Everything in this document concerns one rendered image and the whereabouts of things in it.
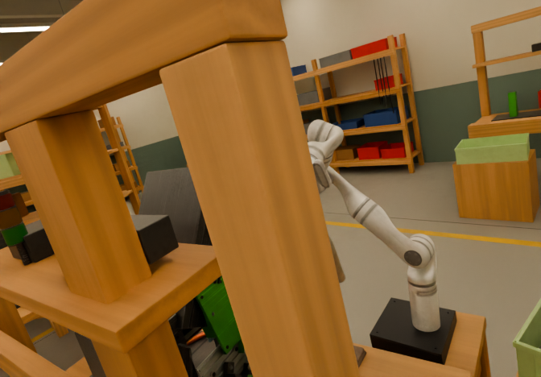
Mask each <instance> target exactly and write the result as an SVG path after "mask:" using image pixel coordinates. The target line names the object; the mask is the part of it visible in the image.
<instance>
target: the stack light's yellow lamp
mask: <svg viewBox="0 0 541 377"><path fill-rule="evenodd" d="M21 224H23V220H22V217H21V215H20V213H19V210H18V208H17V206H16V207H14V208H12V209H8V210H6V211H3V212H0V230H8V229H10V228H13V227H16V226H19V225H21Z"/></svg>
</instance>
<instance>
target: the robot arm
mask: <svg viewBox="0 0 541 377"><path fill-rule="evenodd" d="M343 138H344V132H343V130H342V129H341V128H340V127H338V126H335V125H333V124H331V123H328V122H325V121H322V120H319V119H318V120H315V121H313V122H312V123H311V124H310V125H309V127H308V148H309V151H310V155H311V159H312V166H313V169H314V173H315V177H316V183H317V187H318V191H319V193H322V192H323V191H324V190H325V189H326V188H329V187H330V185H331V184H334V185H335V186H336V187H337V188H338V189H339V190H340V192H341V194H342V196H343V198H344V201H345V205H346V208H347V210H348V212H349V214H350V216H351V217H352V218H354V219H355V220H356V221H357V222H359V223H360V224H361V225H363V226H364V227H365V228H366V229H367V230H369V231H370V232H371V233H373V234H374V235H375V236H376V237H378V238H379V239H380V240H381V241H383V242H384V243H385V244H386V245H387V246H388V247H389V248H390V249H391V250H392V251H393V252H394V253H395V254H396V255H397V256H398V257H399V258H400V259H401V260H402V261H403V262H404V263H406V264H407V265H408V269H407V284H408V291H409V297H410V305H411V318H412V324H413V326H414V327H415V328H416V329H418V330H421V331H424V332H433V331H436V330H438V329H439V328H440V310H439V301H438V293H437V286H436V273H437V262H436V247H435V244H434V242H433V241H432V240H431V239H430V238H429V237H428V236H427V235H425V234H413V235H412V236H410V237H409V238H408V237H406V236H405V235H404V234H402V233H401V232H400V231H398V230H397V229H396V228H395V227H394V225H393V224H392V222H391V220H390V219H389V218H388V216H387V214H386V212H385V211H384V210H383V209H382V207H380V206H379V205H378V204H376V203H375V202H374V201H372V200H371V199H369V198H368V197H367V196H366V195H364V194H363V193H361V192H360V191H358V190H357V189H356V188H354V187H353V186H352V185H351V184H350V183H349V182H348V181H346V180H345V179H344V178H343V177H342V176H341V175H339V174H338V173H337V172H336V171H335V170H334V169H333V168H331V167H330V166H329V165H330V163H331V161H332V156H333V152H334V150H336V149H337V148H338V147H339V146H340V144H341V142H342V140H343Z"/></svg>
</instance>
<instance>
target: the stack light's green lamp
mask: <svg viewBox="0 0 541 377"><path fill-rule="evenodd" d="M1 233H2V236H3V238H4V240H5V242H6V244H7V247H14V246H17V245H19V244H21V243H24V242H25V241H24V239H23V237H24V236H25V235H27V234H28V232H27V228H26V227H25V225H24V223H23V224H21V225H19V226H16V227H13V228H10V229H8V230H1Z"/></svg>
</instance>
